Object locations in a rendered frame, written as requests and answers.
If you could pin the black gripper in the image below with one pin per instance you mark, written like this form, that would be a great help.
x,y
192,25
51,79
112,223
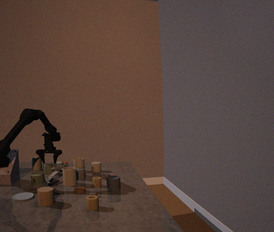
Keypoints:
x,y
48,146

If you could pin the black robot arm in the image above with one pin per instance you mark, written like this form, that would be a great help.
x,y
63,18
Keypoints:
x,y
26,117

